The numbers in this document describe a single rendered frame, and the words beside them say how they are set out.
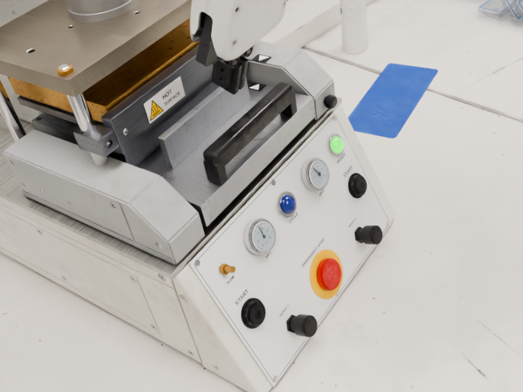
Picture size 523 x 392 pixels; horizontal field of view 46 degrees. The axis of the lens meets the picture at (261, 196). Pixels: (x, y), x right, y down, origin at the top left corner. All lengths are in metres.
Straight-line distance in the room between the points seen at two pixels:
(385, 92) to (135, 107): 0.61
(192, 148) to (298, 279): 0.20
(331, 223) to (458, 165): 0.28
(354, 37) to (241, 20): 0.73
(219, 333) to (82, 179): 0.22
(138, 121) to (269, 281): 0.23
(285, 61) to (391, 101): 0.40
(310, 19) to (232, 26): 0.81
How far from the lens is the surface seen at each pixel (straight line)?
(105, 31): 0.70
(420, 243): 0.88
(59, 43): 0.70
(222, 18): 0.56
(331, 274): 0.78
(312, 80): 0.79
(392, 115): 1.11
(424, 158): 1.02
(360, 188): 0.83
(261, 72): 0.81
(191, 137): 0.71
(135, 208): 0.62
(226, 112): 0.75
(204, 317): 0.67
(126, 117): 0.66
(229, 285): 0.68
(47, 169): 0.71
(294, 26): 1.34
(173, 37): 0.77
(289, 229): 0.74
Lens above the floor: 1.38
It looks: 40 degrees down
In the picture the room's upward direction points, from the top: 11 degrees counter-clockwise
